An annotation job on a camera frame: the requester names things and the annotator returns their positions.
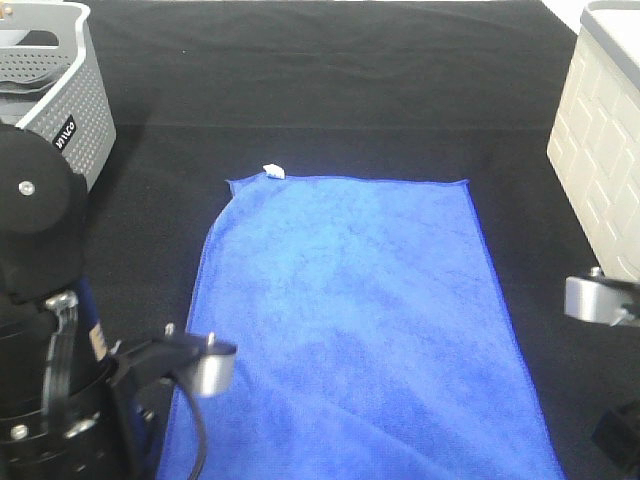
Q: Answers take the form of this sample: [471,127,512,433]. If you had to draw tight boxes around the blue microfibre towel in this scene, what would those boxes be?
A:
[188,173,563,479]

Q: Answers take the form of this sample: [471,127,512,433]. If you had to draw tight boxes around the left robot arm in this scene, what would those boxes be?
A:
[1,125,237,479]

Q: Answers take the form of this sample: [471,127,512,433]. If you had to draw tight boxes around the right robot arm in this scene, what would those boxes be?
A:
[564,266,639,479]

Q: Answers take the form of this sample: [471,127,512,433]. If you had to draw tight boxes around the black table cloth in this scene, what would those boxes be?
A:
[85,1,639,479]

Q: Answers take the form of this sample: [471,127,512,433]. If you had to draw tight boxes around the white plastic storage bin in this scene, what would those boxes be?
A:
[547,1,639,280]

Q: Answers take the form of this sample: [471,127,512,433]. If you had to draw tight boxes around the grey perforated laundry basket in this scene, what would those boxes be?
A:
[1,1,116,189]

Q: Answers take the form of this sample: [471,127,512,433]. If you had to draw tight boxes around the grey folded cloth in basket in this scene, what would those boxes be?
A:
[1,65,66,109]

